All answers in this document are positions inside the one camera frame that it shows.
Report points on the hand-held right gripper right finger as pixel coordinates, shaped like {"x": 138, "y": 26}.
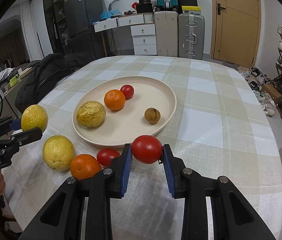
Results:
{"x": 168, "y": 170}

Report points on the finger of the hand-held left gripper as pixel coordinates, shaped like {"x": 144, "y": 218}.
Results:
{"x": 30, "y": 135}
{"x": 15, "y": 124}

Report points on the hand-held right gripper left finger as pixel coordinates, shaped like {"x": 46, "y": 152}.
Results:
{"x": 126, "y": 170}

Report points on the red cherry tomato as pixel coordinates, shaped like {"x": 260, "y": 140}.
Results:
{"x": 146, "y": 150}
{"x": 106, "y": 156}
{"x": 127, "y": 91}

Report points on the mandarin orange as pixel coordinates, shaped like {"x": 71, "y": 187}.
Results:
{"x": 114, "y": 100}
{"x": 84, "y": 167}

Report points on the cream round plate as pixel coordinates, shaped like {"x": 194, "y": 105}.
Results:
{"x": 131, "y": 127}

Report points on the brown longan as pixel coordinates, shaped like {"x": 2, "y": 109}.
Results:
{"x": 152, "y": 115}

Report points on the wrinkled yellow passion fruit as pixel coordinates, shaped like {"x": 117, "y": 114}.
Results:
{"x": 91, "y": 113}

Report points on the green mug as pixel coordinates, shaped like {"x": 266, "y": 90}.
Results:
{"x": 13, "y": 81}

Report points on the white cloth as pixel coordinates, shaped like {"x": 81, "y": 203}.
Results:
{"x": 0, "y": 76}

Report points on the black padded jacket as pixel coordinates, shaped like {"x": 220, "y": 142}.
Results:
{"x": 46, "y": 77}

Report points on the beige checked tablecloth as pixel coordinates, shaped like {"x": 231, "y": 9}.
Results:
{"x": 206, "y": 120}

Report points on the white curtain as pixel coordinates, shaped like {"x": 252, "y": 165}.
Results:
{"x": 31, "y": 30}

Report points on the scattered sneakers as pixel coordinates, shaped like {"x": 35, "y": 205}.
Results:
{"x": 268, "y": 105}

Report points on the dark open shelf cabinet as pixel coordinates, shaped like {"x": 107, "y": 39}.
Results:
{"x": 56, "y": 10}

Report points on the dark grey refrigerator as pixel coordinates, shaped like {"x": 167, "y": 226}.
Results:
{"x": 81, "y": 17}

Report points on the silver suitcase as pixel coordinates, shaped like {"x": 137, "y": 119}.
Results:
{"x": 184, "y": 42}

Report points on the cardboard box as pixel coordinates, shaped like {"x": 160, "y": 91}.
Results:
{"x": 272, "y": 92}

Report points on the white drawer cabinet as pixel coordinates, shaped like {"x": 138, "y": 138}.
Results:
{"x": 143, "y": 40}

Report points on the beige suitcase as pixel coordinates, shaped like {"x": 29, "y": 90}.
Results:
{"x": 166, "y": 35}

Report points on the blue plastic bag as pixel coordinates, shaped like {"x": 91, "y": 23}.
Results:
{"x": 108, "y": 13}

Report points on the white desk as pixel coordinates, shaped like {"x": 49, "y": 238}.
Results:
{"x": 128, "y": 21}

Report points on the wooden door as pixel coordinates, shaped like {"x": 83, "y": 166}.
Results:
{"x": 235, "y": 30}

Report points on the yellow black shoe box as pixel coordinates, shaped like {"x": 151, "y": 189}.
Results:
{"x": 191, "y": 10}

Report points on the red packet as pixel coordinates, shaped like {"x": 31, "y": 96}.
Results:
{"x": 134, "y": 5}

